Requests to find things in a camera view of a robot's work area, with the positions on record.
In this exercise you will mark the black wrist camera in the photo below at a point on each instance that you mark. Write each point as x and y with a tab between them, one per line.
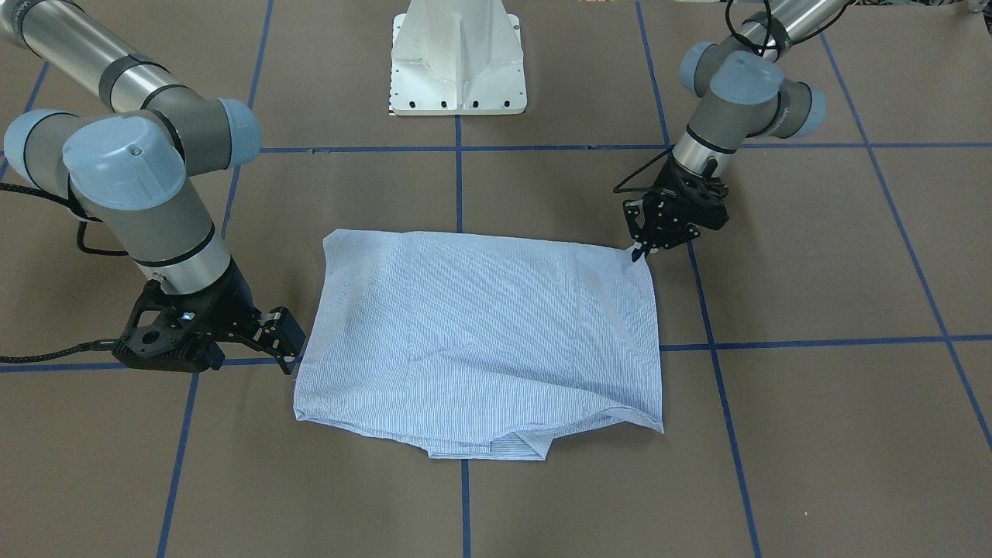
700	202
170	332

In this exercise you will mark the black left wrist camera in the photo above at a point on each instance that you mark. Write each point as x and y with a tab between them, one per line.
700	202

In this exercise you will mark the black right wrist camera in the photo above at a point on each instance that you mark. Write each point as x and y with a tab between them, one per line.
170	332

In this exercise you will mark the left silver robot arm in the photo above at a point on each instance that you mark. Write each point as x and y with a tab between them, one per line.
742	94

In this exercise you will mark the light blue striped shirt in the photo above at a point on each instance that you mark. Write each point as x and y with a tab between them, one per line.
480	347

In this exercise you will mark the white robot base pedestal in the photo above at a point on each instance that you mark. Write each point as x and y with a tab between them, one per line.
457	58

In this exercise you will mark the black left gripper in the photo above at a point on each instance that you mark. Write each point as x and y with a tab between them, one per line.
701	208

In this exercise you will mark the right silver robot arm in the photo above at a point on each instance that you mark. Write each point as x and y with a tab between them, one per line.
131	171

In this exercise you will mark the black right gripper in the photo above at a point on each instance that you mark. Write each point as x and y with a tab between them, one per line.
229	302

